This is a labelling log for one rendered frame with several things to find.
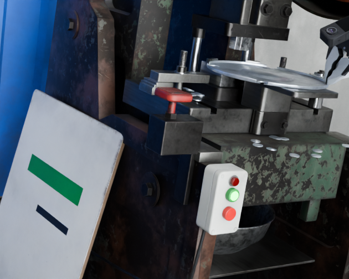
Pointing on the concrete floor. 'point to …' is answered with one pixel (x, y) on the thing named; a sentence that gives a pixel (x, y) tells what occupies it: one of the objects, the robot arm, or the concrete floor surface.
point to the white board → (54, 193)
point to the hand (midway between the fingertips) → (327, 79)
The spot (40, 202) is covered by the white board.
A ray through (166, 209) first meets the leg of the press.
